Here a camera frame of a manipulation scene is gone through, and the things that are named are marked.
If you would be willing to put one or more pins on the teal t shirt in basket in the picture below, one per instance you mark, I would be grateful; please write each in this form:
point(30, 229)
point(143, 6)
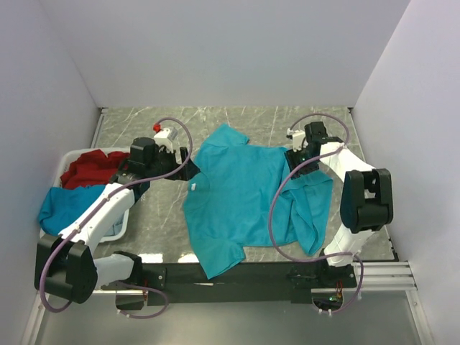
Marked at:
point(61, 207)

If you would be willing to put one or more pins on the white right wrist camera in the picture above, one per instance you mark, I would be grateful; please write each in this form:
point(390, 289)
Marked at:
point(298, 139)

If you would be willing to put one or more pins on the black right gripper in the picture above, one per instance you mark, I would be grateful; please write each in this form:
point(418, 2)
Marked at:
point(292, 157)

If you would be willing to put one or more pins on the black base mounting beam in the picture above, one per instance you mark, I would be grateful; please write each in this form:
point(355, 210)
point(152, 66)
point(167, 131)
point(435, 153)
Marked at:
point(247, 281)

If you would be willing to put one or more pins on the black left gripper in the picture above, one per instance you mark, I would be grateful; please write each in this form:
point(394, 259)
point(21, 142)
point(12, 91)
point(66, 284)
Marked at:
point(187, 172)

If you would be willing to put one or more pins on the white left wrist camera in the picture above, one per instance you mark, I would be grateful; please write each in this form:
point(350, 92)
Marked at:
point(164, 136)

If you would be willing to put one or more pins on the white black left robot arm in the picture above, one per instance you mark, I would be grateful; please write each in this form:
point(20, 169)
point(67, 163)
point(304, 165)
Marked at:
point(65, 266)

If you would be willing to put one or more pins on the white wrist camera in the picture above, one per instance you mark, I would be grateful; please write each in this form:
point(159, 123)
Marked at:
point(164, 136)
point(298, 139)

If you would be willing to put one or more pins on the red t shirt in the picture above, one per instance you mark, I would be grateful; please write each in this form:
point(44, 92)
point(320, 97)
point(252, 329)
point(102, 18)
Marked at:
point(92, 168)

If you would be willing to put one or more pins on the light blue garment in basket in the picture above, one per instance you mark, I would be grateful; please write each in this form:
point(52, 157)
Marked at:
point(118, 229)

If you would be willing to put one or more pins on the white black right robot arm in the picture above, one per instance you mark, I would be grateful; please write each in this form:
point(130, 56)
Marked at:
point(366, 199)

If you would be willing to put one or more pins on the white plastic laundry basket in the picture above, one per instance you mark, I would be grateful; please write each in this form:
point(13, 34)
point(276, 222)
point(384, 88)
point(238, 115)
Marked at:
point(70, 157)

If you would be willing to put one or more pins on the teal t shirt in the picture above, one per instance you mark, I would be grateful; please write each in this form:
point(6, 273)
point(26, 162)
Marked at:
point(231, 203)
point(61, 207)

